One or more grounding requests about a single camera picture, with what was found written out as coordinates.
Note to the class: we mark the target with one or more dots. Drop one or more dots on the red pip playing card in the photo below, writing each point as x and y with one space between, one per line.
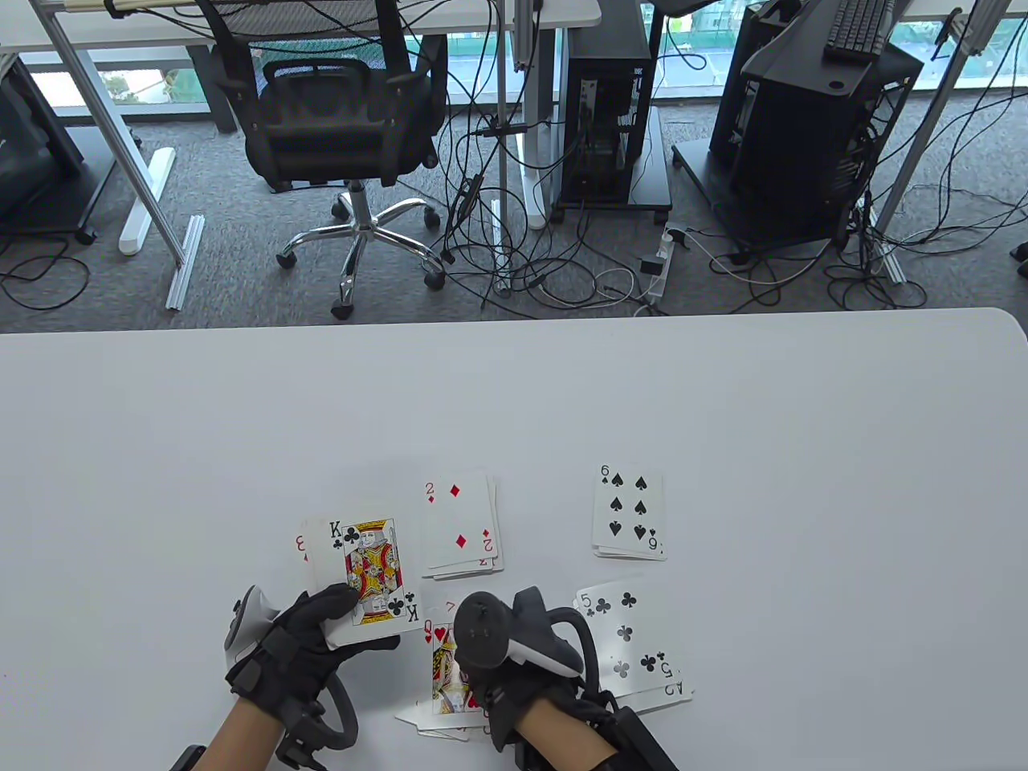
302 548

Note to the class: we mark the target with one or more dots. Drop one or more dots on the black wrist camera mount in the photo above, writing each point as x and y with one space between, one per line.
638 739
189 759

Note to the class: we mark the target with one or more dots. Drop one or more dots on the white power strip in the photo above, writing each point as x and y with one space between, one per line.
660 265

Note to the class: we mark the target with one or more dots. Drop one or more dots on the white desk with metal legs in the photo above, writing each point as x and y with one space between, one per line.
120 161

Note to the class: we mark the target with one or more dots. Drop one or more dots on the clubs face playing card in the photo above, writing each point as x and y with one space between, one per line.
373 562

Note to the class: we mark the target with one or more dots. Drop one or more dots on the person's right fingers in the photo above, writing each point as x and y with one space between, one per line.
480 697

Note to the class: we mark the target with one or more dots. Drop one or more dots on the black cabinet on wheels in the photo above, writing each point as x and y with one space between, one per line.
32 152

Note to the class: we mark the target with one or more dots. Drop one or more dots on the spades playing card pile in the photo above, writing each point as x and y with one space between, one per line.
630 514

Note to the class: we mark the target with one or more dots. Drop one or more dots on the white desk leg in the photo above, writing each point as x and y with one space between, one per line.
923 136

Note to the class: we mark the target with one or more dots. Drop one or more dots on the person's right forearm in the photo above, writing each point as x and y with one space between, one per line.
562 739

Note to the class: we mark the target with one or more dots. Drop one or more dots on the clubs playing card pile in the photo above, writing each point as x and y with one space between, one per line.
634 634

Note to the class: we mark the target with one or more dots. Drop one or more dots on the grey right glove controller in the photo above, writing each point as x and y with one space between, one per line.
514 634

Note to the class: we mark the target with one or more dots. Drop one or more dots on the white left glove controller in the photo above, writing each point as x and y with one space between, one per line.
245 622

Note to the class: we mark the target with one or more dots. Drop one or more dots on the hearts face card pile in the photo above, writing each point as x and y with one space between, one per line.
443 683

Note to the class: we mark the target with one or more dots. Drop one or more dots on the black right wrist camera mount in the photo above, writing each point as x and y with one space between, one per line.
638 739

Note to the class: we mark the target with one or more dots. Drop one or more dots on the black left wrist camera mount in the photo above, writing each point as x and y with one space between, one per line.
189 759

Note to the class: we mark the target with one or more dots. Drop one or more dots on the large black computer tower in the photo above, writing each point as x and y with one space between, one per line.
811 144

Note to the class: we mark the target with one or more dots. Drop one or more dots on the person's left hand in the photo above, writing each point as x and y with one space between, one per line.
289 654

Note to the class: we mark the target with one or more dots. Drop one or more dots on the person's left thumb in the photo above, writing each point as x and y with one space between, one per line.
333 601

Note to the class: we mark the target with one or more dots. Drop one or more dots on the black mesh office chair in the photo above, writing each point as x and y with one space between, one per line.
337 120

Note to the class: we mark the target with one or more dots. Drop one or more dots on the black rolling computer stand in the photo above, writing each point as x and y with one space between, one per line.
654 173

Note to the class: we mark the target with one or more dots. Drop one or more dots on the person's right hand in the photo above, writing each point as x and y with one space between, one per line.
522 695

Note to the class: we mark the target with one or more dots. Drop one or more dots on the black keyboard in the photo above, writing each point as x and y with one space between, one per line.
858 28

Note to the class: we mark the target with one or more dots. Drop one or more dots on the black open computer tower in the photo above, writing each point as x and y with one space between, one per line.
602 104

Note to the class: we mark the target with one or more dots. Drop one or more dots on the person's left forearm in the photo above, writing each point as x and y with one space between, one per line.
241 739

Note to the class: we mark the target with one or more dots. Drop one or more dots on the diamonds playing card pile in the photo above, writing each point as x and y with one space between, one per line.
459 522

